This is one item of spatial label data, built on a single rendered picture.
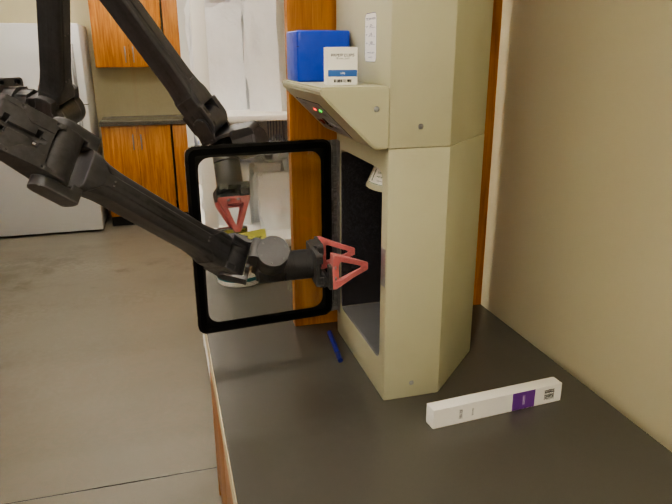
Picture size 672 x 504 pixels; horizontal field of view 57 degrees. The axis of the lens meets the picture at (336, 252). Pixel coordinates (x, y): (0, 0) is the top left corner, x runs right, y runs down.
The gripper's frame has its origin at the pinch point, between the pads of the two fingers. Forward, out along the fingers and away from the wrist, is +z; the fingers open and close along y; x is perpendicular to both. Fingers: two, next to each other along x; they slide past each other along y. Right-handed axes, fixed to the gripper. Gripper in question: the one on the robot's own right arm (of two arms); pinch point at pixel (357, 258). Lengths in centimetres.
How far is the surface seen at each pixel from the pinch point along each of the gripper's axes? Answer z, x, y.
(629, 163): 45, -18, -18
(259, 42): -3, -44, 114
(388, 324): 2.0, 8.5, -13.7
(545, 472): 19, 25, -39
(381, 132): 0.8, -25.8, -14.3
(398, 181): 3.8, -17.5, -14.0
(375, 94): -0.2, -31.8, -14.4
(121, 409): -73, 114, 156
